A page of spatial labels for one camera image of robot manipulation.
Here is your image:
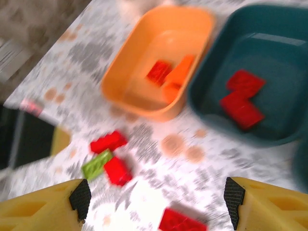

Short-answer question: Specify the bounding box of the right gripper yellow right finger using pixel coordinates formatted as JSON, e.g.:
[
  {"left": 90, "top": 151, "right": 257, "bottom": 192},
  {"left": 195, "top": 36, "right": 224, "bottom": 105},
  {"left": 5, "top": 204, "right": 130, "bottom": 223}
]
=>
[{"left": 223, "top": 177, "right": 308, "bottom": 231}]

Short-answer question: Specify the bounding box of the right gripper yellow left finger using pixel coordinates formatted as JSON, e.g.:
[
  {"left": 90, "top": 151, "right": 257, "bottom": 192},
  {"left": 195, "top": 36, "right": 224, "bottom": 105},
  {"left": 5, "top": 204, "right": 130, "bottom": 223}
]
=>
[{"left": 0, "top": 178, "right": 92, "bottom": 231}]

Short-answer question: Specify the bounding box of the green lego brick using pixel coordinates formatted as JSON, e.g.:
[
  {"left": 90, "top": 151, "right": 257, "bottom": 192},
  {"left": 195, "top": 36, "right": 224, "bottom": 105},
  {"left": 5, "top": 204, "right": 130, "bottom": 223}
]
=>
[{"left": 81, "top": 148, "right": 114, "bottom": 181}]

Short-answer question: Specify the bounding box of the red lego brick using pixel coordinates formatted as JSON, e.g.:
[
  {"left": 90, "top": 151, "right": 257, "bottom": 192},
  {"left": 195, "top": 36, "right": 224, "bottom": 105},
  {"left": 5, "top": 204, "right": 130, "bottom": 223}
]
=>
[
  {"left": 103, "top": 156, "right": 133, "bottom": 186},
  {"left": 158, "top": 207, "right": 208, "bottom": 231},
  {"left": 90, "top": 130, "right": 128, "bottom": 154},
  {"left": 225, "top": 69, "right": 267, "bottom": 97},
  {"left": 218, "top": 92, "right": 266, "bottom": 131}
]

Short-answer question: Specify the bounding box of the red-orange lego brick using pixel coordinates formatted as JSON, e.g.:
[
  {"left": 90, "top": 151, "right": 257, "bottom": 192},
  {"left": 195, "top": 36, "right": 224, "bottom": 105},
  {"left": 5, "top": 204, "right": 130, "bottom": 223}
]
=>
[{"left": 146, "top": 61, "right": 173, "bottom": 85}]

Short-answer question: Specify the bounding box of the orange lego brick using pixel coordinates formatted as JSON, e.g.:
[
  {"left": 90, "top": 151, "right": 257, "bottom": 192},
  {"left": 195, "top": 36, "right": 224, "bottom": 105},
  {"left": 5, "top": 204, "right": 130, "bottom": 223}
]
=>
[
  {"left": 172, "top": 54, "right": 196, "bottom": 84},
  {"left": 164, "top": 81, "right": 183, "bottom": 102}
]

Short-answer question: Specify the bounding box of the teal plastic container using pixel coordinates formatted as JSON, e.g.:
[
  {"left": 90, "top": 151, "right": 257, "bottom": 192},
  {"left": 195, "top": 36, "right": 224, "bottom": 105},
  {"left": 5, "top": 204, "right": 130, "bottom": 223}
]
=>
[
  {"left": 187, "top": 4, "right": 308, "bottom": 148},
  {"left": 292, "top": 141, "right": 308, "bottom": 192}
]

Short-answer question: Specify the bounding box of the orange plastic container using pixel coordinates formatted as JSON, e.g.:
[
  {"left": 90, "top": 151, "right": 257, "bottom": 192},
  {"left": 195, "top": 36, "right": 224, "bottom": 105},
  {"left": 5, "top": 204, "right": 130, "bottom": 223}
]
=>
[{"left": 101, "top": 5, "right": 216, "bottom": 122}]

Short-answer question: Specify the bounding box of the floral tablecloth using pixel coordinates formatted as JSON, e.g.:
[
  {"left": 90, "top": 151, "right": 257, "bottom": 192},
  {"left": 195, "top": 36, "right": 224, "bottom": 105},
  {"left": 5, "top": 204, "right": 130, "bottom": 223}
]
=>
[{"left": 0, "top": 0, "right": 308, "bottom": 231}]

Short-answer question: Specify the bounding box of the white plush bear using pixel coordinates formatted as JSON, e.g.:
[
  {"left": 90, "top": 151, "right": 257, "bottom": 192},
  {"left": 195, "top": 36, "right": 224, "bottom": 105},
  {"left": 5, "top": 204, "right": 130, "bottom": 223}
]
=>
[{"left": 116, "top": 0, "right": 180, "bottom": 15}]

